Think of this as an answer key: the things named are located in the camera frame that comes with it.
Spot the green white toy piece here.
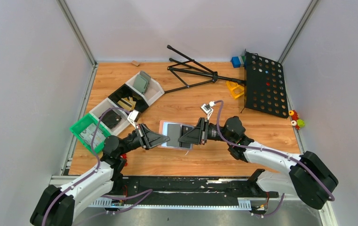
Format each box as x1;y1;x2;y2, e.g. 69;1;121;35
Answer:
291;119;305;130

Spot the white bin near green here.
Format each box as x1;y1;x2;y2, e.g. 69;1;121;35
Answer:
89;98;130;136

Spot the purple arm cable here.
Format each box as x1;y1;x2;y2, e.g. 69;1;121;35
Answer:
41;107;153;226
213;100;335;218

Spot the white slotted cable duct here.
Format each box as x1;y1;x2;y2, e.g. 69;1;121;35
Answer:
90;196;252;210

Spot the yellow toy frame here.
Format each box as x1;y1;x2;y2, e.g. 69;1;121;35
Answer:
226;81;245;99

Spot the black plastic bin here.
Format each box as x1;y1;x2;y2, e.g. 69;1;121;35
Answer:
108;84;149;113

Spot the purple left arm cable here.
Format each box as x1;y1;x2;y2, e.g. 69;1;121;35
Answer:
41;107;153;226

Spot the red yellow toy piece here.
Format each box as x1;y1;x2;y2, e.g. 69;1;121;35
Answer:
288;110;300;121

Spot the black folding tripod stand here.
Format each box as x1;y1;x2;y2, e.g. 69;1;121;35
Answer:
165;45;247;94

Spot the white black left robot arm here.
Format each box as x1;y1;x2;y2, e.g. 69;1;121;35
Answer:
30;123;170;226

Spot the blue toy block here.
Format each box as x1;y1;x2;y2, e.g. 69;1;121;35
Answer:
231;56;245;68

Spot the white bin far end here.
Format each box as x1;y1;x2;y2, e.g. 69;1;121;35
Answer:
125;71;165;106

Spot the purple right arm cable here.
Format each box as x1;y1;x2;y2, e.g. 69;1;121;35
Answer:
213;100;335;218

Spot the black VIP credit card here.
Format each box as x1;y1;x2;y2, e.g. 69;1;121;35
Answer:
181;125;194;137

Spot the green plastic bin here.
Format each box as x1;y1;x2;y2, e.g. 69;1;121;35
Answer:
70;113;111;153

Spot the tan black item in bin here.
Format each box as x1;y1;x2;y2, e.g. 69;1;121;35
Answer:
118;97;137;111

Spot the black perforated music tray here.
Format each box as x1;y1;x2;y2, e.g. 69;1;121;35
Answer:
244;51;289;119

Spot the clear packet in green bin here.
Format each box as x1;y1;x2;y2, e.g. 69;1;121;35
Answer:
80;124;105;149

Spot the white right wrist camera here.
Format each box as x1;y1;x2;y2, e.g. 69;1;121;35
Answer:
200;101;215;120

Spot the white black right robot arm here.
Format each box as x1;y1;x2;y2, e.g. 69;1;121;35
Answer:
178;116;339;210

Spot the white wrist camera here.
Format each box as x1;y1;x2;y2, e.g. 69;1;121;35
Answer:
127;110;141;128
200;101;215;120

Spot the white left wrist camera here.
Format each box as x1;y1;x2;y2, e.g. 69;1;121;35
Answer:
127;110;141;128

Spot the grey green pouch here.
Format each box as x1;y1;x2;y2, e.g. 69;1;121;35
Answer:
133;71;151;94

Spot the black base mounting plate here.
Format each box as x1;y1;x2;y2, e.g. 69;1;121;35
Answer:
108;176;279;206

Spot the small wooden block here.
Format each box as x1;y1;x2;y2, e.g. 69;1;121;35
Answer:
131;60;140;67

